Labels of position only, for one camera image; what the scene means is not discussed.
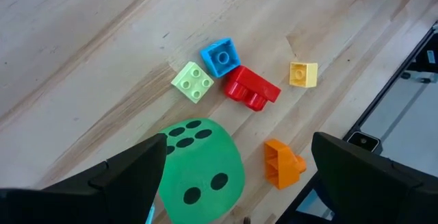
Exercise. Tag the red tall-stud toy brick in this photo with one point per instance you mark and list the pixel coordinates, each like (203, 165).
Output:
(253, 85)

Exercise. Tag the black table-level camera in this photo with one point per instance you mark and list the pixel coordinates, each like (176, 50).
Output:
(364, 142)

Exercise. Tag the yellow square toy brick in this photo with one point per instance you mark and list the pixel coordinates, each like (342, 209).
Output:
(303, 74)

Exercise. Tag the blue square toy brick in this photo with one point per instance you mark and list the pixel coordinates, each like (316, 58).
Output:
(220, 57)

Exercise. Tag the orange toy brick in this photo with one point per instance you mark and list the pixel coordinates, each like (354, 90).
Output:
(282, 164)

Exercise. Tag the pale green square brick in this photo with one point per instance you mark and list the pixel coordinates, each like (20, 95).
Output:
(192, 82)

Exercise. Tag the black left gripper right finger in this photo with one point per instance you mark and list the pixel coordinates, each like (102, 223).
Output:
(369, 196)

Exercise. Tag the green foam die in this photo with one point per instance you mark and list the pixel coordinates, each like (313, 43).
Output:
(205, 159)

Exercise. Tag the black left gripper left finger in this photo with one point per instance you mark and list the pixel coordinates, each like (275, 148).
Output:
(133, 186)

